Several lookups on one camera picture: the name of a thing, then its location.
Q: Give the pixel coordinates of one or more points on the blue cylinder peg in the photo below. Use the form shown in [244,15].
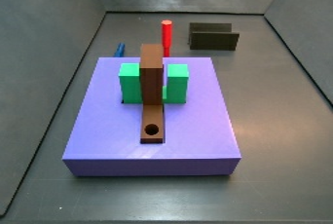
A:
[119,50]

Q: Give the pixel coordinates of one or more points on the green U-shaped block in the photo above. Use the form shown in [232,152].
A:
[174,89]

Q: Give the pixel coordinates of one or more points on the brown L-shaped block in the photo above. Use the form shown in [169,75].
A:
[151,71]

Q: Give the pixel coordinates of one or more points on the purple base block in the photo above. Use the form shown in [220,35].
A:
[200,146]

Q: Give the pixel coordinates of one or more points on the red cylinder peg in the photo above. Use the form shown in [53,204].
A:
[165,35]

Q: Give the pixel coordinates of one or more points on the black angle bracket fixture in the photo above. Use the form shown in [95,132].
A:
[211,36]

